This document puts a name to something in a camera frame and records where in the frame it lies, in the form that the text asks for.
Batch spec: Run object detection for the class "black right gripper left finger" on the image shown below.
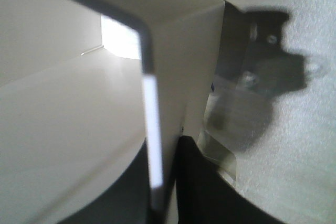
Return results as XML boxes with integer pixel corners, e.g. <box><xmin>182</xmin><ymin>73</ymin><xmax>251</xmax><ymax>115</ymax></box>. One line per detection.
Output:
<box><xmin>60</xmin><ymin>142</ymin><xmax>152</xmax><ymax>223</ymax></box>

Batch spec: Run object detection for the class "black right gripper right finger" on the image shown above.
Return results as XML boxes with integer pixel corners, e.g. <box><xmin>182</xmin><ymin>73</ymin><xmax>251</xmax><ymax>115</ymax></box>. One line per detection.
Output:
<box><xmin>175</xmin><ymin>136</ymin><xmax>281</xmax><ymax>223</ymax></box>

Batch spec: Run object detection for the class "white plastic trash bin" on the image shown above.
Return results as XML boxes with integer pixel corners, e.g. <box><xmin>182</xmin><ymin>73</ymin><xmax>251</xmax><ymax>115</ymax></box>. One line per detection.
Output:
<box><xmin>1</xmin><ymin>0</ymin><xmax>225</xmax><ymax>223</ymax></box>

